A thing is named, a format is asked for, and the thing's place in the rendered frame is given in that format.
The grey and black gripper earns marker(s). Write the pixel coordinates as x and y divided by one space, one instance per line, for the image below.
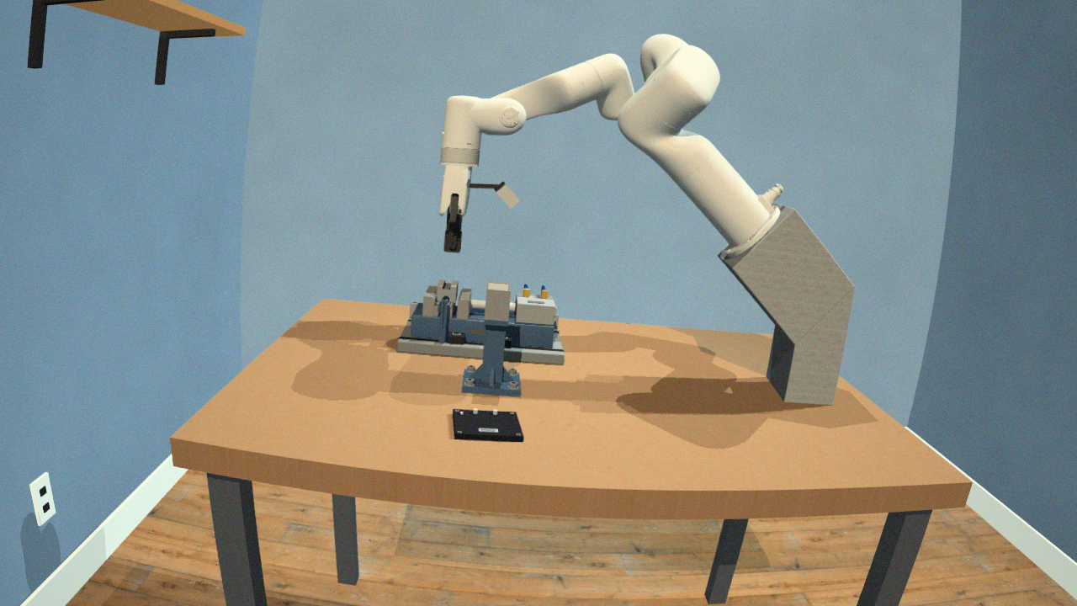
456 187

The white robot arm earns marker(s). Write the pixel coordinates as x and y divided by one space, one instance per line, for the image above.
652 120

